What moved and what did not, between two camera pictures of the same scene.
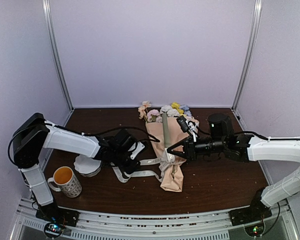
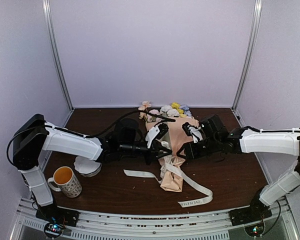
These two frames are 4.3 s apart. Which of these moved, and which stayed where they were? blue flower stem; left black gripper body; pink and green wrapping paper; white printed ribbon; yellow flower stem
Moved: white printed ribbon; left black gripper body
Stayed: pink and green wrapping paper; blue flower stem; yellow flower stem
